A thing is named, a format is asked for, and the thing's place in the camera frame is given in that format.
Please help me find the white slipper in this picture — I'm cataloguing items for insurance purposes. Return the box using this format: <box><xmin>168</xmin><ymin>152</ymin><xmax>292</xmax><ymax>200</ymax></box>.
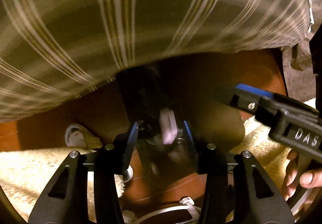
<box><xmin>64</xmin><ymin>124</ymin><xmax>103</xmax><ymax>150</ymax></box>

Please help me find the person's right hand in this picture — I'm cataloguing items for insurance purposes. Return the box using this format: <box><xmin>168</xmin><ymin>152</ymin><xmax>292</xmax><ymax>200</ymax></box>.
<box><xmin>281</xmin><ymin>149</ymin><xmax>322</xmax><ymax>201</ymax></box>

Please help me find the plaid mattress bed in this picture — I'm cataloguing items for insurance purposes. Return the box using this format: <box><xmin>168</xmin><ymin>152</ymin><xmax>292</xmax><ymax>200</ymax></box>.
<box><xmin>1</xmin><ymin>0</ymin><xmax>315</xmax><ymax>123</ymax></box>

